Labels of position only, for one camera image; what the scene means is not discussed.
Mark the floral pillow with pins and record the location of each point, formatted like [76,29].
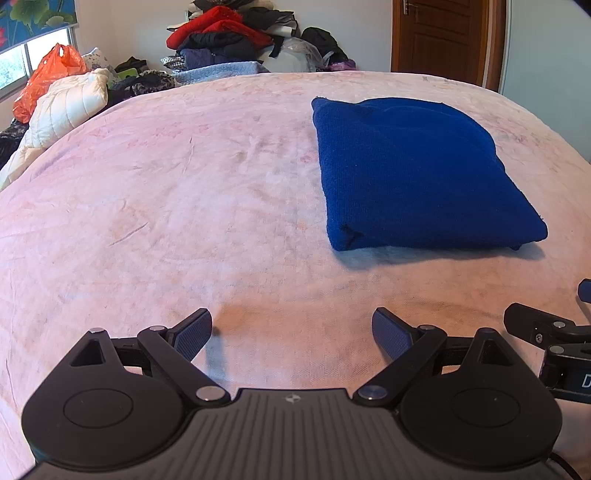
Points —
[99,60]

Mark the checked cloth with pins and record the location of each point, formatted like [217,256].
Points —
[171,62]

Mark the lotus print roller blind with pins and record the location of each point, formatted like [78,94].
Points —
[32,16]

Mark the blue beaded sweater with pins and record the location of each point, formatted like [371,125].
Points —
[415,175]

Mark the black and white garment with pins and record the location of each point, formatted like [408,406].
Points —
[268,21]

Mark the light blue blanket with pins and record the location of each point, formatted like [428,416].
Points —
[221,71]

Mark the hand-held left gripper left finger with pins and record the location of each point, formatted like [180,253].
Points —
[191,334]

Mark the orange plastic bag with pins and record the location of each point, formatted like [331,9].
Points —
[51,74]

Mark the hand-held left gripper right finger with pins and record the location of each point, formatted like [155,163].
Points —
[392,334]

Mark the pink blanket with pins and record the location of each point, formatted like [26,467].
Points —
[161,207]

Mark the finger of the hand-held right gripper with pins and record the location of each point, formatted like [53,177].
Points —
[586,290]
[526,318]

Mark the white quilted pillow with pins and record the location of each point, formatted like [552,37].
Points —
[64,106]

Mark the clear plastic bag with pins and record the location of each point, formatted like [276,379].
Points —
[291,57]

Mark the navy quilted garment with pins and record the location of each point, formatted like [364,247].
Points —
[203,60]

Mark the black and green bag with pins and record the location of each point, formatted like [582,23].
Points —
[129,71]

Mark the window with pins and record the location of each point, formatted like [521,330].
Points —
[18,64]

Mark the black padded jacket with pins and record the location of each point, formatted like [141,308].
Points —
[217,41]

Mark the brown wooden door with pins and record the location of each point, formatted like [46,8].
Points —
[438,41]

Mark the purple bag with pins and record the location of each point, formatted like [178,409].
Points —
[344,65]

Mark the red garment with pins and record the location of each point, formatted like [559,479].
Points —
[212,21]

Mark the leopard print cloth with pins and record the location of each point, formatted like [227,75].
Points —
[147,83]

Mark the dark patterned cloth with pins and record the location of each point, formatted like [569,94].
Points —
[9,143]

